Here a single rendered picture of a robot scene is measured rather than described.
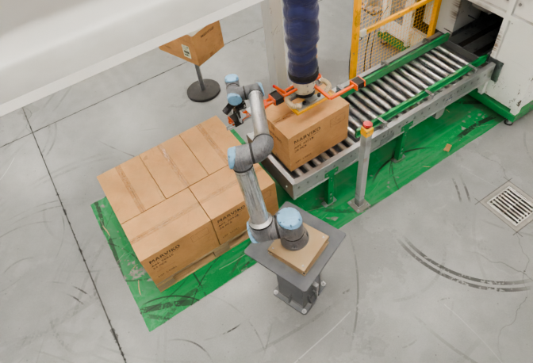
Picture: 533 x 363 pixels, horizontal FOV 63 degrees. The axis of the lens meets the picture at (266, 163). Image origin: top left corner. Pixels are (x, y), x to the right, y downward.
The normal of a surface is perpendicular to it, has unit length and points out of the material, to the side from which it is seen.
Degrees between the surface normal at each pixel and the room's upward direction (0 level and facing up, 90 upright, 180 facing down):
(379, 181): 0
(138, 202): 0
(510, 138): 0
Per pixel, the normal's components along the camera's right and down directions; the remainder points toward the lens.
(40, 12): 0.55, 0.61
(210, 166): -0.10, -0.63
